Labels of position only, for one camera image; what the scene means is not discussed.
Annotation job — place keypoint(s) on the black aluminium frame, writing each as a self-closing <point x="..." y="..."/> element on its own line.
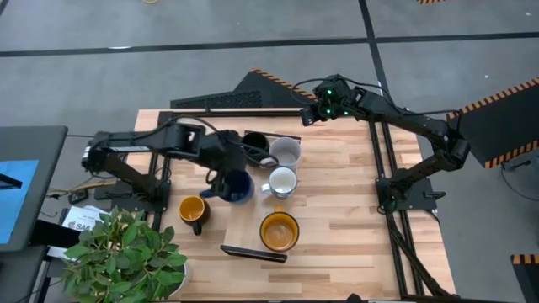
<point x="165" y="114"/>

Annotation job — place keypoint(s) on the black coffee mug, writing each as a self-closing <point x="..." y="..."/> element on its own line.
<point x="254" y="143"/>

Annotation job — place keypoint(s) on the printed white papers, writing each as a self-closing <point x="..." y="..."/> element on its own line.
<point x="80" y="221"/>

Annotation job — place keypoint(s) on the wooden tray black ends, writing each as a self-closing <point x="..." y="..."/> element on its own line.
<point x="244" y="229"/>

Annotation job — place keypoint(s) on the white mug blue pattern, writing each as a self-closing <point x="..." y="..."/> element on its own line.
<point x="283" y="182"/>

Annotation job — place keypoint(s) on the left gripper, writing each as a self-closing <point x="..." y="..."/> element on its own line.
<point x="227" y="155"/>

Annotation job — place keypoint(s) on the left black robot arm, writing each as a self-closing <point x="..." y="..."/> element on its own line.
<point x="126" y="145"/>

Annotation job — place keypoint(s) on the grey coffee mug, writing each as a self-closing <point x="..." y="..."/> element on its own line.
<point x="286" y="151"/>

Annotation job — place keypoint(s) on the dark blue coffee mug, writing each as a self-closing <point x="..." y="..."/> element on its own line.
<point x="238" y="187"/>

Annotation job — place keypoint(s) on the amber glass mug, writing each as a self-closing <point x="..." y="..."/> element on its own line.
<point x="279" y="231"/>

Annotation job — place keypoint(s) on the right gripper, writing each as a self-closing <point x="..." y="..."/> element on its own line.
<point x="330" y="111"/>

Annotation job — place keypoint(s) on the small black device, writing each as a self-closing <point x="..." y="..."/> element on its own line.
<point x="78" y="197"/>

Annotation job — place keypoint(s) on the grey desk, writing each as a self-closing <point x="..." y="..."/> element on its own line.
<point x="46" y="147"/>

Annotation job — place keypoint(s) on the grey power adapter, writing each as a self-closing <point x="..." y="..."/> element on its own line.
<point x="516" y="164"/>

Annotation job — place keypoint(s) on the potted green plant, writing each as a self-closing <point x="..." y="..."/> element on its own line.
<point x="122" y="261"/>

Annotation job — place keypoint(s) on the grey side table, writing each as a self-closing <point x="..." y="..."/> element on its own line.
<point x="17" y="278"/>

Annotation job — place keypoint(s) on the black mug yellow inside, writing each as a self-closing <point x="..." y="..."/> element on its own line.
<point x="191" y="208"/>

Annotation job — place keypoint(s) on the black box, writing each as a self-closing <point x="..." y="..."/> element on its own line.
<point x="50" y="233"/>

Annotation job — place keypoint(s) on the black mat orange striped edge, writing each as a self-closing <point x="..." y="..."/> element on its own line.
<point x="528" y="282"/>
<point x="505" y="126"/>
<point x="429" y="1"/>
<point x="252" y="90"/>

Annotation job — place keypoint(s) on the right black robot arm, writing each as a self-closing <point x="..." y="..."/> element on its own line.
<point x="421" y="126"/>

